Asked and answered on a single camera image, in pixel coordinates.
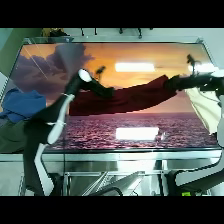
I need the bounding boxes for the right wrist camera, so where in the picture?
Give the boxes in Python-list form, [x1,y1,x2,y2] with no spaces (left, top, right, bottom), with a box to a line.
[186,53,202,75]

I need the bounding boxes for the dark red T-shirt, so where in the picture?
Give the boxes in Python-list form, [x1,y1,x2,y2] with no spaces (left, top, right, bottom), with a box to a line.
[68,74,180,117]

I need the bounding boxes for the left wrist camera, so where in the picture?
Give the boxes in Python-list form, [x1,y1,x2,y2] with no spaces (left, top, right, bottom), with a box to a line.
[94,65,107,82]

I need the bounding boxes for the blue garment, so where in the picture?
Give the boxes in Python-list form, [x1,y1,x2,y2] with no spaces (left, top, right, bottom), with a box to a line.
[0,87,48,125]

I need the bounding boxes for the cream garment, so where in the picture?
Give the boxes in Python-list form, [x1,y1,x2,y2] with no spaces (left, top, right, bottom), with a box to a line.
[184,86,223,135]

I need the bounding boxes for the silver frame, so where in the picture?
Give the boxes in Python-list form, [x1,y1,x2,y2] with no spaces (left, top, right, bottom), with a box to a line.
[0,34,224,197]

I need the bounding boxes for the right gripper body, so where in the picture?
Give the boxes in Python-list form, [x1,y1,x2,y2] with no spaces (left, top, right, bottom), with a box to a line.
[164,75,189,92]

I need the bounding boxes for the dark green garment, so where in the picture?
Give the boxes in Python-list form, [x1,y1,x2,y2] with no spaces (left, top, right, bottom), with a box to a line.
[0,118,35,155]

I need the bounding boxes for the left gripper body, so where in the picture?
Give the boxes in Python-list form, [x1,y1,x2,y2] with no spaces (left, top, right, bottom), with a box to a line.
[93,81,116,100]

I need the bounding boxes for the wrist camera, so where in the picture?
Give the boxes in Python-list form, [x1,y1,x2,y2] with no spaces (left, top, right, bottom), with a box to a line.
[186,53,202,75]
[94,65,107,82]

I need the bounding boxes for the black cable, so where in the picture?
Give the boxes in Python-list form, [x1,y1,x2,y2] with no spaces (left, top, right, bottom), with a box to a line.
[95,186,124,197]

